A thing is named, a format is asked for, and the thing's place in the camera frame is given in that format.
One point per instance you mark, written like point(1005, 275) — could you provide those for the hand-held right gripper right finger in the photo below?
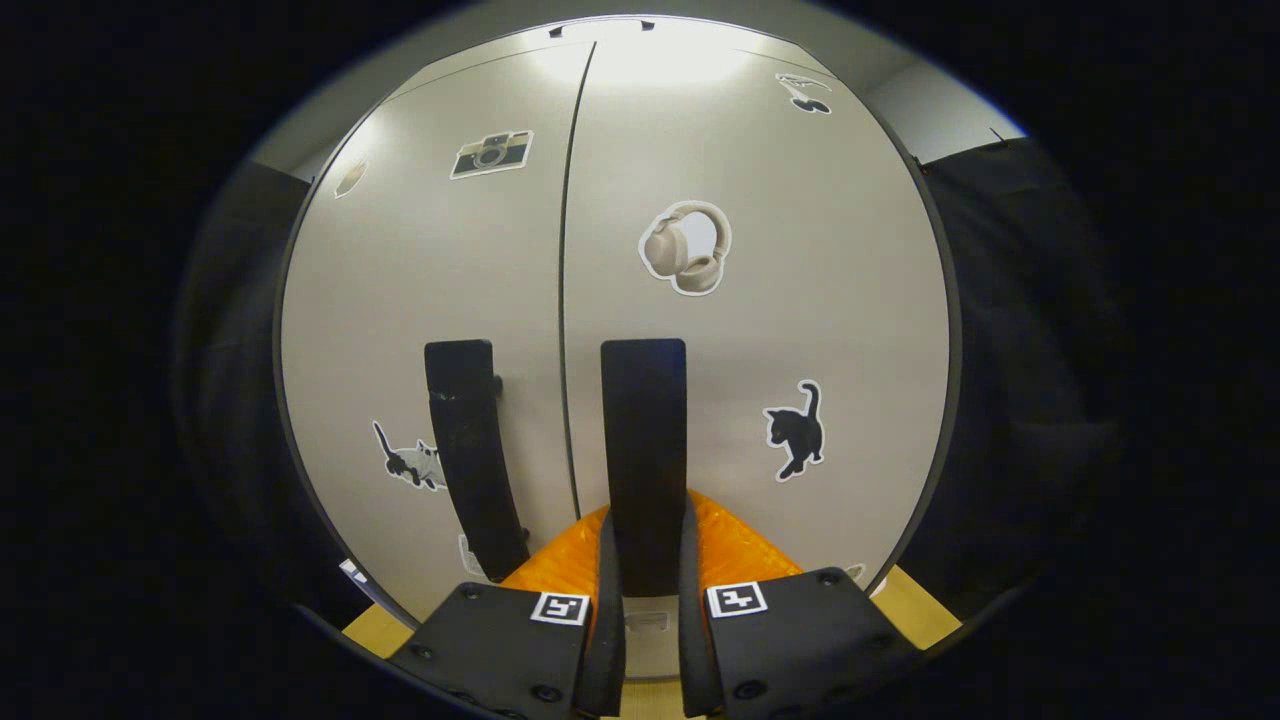
point(692, 650)

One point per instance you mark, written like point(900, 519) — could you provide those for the white flat boxes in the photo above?
point(352, 572)

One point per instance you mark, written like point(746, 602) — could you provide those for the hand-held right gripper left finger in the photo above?
point(610, 650)

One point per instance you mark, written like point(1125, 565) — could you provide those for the white double-door shoe cabinet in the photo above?
point(953, 300)

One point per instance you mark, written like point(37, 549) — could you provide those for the white cabinet drawer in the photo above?
point(640, 32)

